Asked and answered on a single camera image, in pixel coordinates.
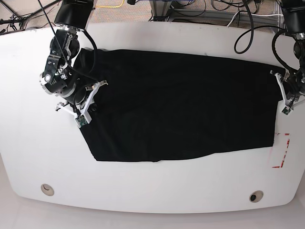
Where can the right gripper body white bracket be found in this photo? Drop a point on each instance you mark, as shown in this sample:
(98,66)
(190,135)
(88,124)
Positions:
(83,106)

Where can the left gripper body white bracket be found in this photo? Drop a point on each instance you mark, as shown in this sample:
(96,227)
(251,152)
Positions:
(285,102)

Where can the black printed T-shirt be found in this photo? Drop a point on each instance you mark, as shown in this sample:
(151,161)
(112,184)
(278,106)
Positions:
(172,106)

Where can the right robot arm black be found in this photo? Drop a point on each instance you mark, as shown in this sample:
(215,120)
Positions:
(59,77)

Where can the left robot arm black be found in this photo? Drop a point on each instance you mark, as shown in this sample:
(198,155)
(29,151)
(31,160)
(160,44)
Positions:
(292,85)

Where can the red tape rectangle marking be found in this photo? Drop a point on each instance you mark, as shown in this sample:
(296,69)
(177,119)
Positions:
(279,150)

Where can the black tripod legs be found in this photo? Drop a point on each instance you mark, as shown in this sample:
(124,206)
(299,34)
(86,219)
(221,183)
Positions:
(16,22)

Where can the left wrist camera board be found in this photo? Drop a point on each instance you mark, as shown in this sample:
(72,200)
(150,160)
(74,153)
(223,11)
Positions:
(286,110)

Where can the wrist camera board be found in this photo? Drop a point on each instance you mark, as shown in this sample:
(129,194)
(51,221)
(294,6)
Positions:
(286,110)
(81,121)

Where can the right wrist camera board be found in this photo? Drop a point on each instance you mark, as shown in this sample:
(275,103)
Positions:
(81,121)

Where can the right table cable grommet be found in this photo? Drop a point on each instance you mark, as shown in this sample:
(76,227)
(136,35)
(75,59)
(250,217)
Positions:
(256,196)

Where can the table cable grommet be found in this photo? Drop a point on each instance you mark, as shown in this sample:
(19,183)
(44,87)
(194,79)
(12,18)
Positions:
(47,189)
(256,196)

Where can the aluminium frame post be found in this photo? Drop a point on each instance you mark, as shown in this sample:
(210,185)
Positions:
(159,9)

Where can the left table cable grommet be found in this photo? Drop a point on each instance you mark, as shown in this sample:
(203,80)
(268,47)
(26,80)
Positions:
(47,189)

